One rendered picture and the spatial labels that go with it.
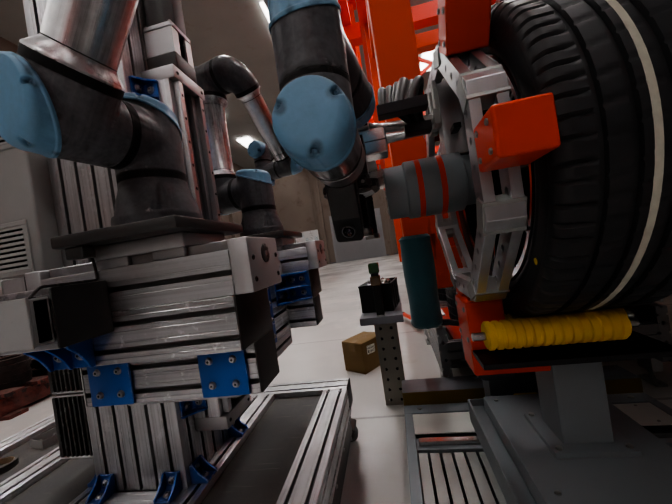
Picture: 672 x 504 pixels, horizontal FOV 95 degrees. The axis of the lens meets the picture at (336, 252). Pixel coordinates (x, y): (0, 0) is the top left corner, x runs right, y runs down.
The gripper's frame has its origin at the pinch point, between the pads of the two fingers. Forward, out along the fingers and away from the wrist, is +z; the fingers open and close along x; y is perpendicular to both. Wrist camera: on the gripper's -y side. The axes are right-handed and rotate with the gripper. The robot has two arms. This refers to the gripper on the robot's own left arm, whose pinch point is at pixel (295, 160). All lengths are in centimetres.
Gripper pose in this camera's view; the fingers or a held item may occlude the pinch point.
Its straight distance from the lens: 172.1
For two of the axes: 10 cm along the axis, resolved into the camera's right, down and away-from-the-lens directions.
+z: 3.9, -0.6, 9.2
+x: 9.2, 0.0, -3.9
